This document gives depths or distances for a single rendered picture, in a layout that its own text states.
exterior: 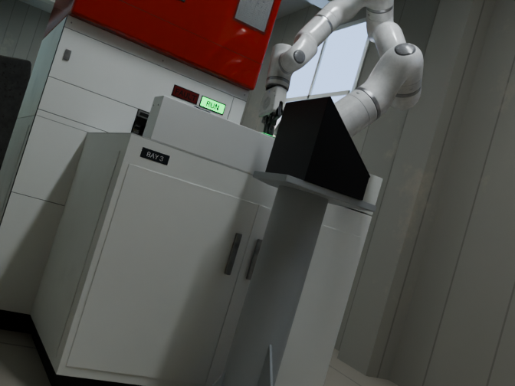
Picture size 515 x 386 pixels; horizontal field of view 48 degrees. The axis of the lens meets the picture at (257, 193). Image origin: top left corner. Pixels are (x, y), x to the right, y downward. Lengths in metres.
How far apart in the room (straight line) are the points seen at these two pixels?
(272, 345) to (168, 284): 0.38
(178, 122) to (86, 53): 0.69
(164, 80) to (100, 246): 0.93
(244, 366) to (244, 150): 0.68
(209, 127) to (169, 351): 0.72
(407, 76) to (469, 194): 1.73
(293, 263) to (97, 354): 0.65
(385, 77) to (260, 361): 0.94
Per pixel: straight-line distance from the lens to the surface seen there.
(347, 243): 2.17
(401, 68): 1.90
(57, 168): 2.37
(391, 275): 3.56
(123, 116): 2.42
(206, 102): 2.54
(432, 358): 3.48
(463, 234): 3.49
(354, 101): 1.84
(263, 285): 1.74
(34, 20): 10.17
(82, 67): 2.40
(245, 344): 1.76
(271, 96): 2.01
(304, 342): 2.16
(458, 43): 3.81
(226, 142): 1.89
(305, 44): 2.04
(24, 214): 2.37
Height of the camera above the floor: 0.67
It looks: 3 degrees up
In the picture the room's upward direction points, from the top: 17 degrees clockwise
